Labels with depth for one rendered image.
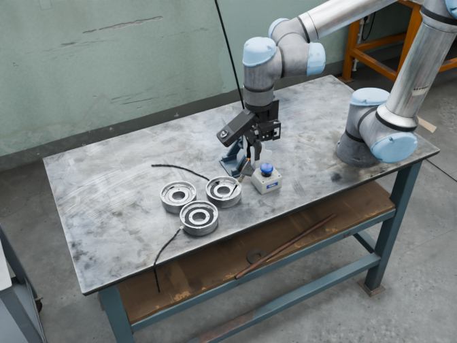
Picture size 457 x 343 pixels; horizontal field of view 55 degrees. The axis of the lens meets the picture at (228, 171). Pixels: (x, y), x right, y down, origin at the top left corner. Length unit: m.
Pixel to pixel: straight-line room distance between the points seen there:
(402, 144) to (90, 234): 0.89
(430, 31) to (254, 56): 0.43
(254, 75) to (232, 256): 0.67
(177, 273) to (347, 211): 0.66
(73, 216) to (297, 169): 0.70
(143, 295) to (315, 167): 0.67
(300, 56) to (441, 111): 2.45
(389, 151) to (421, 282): 1.09
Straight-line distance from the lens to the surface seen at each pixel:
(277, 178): 1.32
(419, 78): 1.22
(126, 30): 2.72
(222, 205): 1.27
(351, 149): 1.45
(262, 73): 1.05
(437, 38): 1.18
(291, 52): 1.07
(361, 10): 1.21
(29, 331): 1.61
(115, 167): 1.48
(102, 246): 1.25
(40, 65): 2.70
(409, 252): 2.36
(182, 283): 1.44
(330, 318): 2.04
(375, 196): 1.76
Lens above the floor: 1.71
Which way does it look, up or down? 41 degrees down
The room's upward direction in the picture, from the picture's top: 2 degrees counter-clockwise
